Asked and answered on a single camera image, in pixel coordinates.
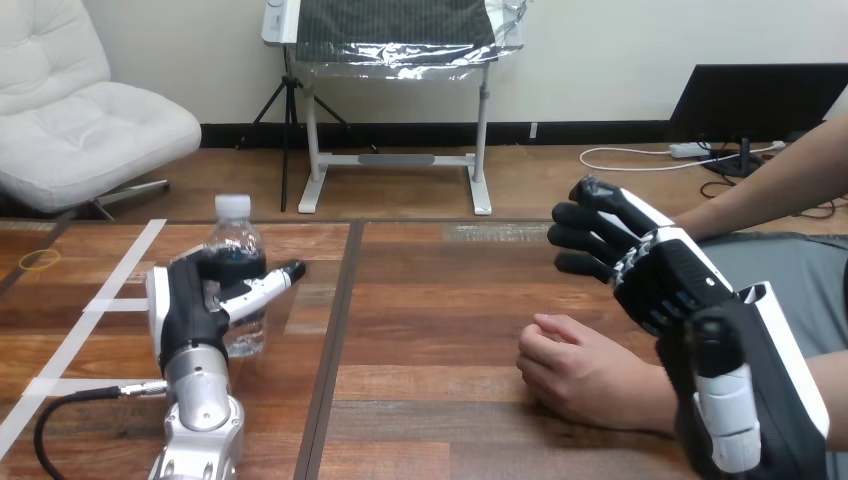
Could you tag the person's hand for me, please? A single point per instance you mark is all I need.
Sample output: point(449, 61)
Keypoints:
point(590, 374)

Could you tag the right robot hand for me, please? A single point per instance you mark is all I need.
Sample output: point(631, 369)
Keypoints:
point(689, 291)

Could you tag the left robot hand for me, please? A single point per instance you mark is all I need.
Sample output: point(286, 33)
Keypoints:
point(182, 311)

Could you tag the clear water bottle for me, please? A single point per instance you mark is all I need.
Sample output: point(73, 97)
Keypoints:
point(233, 232)

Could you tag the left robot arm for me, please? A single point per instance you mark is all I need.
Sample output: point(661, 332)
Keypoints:
point(199, 411)

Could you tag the person's forearm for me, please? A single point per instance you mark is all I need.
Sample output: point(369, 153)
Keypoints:
point(833, 397)
point(775, 179)

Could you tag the person's body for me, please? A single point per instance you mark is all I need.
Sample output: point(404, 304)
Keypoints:
point(788, 265)

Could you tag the white power strip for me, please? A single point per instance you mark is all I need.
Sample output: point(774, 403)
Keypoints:
point(690, 150)

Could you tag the dark screen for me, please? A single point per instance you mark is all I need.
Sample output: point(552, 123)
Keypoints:
point(748, 99)

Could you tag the black tripod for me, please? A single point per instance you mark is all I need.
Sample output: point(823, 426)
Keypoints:
point(287, 132)

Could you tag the white cushioned chair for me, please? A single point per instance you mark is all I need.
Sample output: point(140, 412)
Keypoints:
point(73, 119)

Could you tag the white desk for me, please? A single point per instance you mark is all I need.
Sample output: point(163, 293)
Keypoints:
point(477, 166)

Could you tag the foil sheet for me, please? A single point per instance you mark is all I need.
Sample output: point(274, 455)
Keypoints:
point(397, 56)

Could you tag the dark ribbed panel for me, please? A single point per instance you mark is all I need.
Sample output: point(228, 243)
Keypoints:
point(397, 23)

